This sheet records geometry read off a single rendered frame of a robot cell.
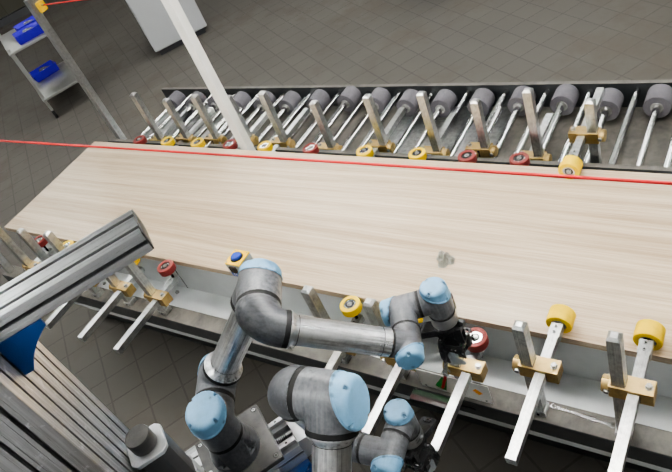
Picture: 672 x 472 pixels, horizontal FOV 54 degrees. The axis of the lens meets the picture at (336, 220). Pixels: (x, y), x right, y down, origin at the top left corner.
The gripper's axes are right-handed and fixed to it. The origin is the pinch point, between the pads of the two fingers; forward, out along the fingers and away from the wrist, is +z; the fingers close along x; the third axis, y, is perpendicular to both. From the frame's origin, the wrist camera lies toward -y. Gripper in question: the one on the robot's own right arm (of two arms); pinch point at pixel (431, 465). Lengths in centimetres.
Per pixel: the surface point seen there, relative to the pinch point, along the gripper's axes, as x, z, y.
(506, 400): 9.9, 12.8, -33.8
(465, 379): 0.9, -3.2, -28.8
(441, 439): 1.2, -3.3, -7.3
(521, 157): -12, -7, -132
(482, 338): 2.8, -7.8, -42.1
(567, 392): 25, 21, -47
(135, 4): -514, 21, -384
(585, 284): 28, -7, -71
